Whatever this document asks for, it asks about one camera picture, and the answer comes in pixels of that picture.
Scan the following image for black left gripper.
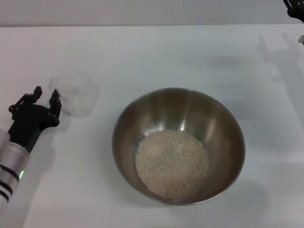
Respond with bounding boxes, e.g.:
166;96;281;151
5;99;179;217
7;85;62;154

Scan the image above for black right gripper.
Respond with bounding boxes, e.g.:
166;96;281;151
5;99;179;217
283;0;304;24

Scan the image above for clear plastic measuring cup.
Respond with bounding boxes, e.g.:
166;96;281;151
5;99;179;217
48;68;100;118

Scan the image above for stainless steel mixing bowl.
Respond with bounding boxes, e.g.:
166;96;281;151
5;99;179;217
111;87;246;206

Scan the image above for white rice grains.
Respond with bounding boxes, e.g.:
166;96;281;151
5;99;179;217
135;129;211;200

